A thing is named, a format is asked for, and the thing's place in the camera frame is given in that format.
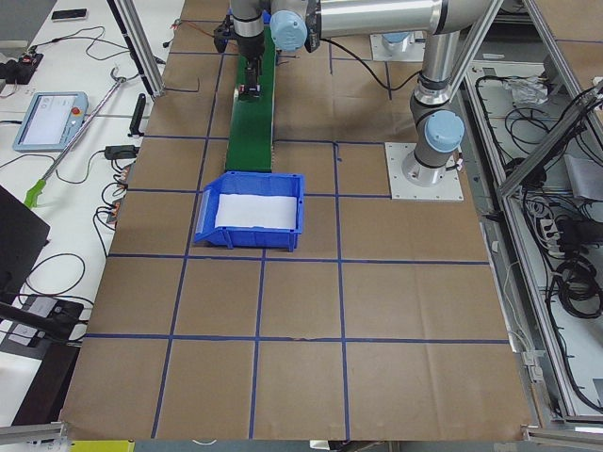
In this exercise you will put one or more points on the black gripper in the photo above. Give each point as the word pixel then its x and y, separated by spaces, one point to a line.
pixel 249 47

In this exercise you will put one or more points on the green conveyor belt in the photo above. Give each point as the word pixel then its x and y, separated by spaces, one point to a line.
pixel 251 129

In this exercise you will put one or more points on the blue bin left side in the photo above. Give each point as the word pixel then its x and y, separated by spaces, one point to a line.
pixel 250 183

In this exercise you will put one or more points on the metal reach grabber tool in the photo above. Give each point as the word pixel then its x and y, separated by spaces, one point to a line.
pixel 31 197

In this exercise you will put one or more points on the black power adapter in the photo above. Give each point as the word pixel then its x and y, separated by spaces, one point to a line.
pixel 117 152

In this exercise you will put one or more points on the teach pendant tablet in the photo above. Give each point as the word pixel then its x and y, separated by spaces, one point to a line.
pixel 51 121

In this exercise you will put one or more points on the aluminium frame post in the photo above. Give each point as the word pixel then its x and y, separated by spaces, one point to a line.
pixel 128 21

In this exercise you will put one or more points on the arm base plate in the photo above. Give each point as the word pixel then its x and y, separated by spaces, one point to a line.
pixel 410 181
pixel 402 46

